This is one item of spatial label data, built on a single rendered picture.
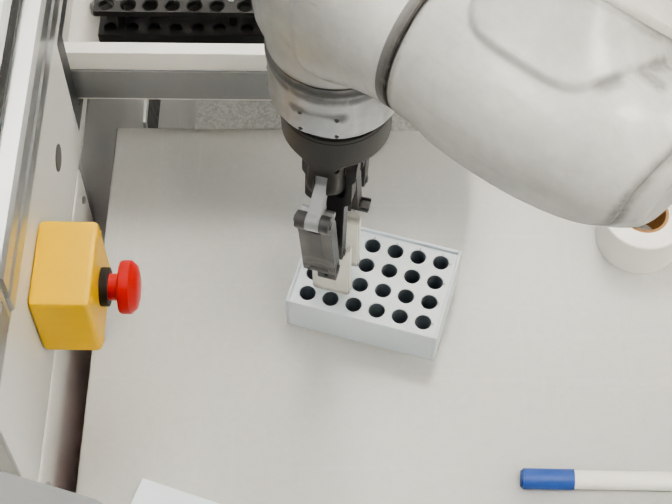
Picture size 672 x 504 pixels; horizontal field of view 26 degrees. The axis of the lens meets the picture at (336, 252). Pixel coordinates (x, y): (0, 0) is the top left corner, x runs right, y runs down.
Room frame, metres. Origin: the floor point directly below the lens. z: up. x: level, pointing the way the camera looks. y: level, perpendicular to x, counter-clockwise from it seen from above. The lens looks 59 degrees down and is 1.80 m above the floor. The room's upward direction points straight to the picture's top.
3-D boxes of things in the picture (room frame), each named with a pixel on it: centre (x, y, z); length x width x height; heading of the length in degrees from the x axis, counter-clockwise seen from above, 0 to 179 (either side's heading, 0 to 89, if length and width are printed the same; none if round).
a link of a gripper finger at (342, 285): (0.58, 0.00, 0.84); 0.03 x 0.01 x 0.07; 74
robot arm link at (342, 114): (0.59, 0.00, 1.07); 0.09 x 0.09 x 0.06
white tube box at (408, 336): (0.59, -0.03, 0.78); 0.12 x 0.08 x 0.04; 74
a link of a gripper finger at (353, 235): (0.60, 0.00, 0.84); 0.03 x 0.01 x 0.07; 74
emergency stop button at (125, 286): (0.53, 0.16, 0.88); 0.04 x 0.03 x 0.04; 179
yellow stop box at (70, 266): (0.54, 0.19, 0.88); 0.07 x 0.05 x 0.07; 179
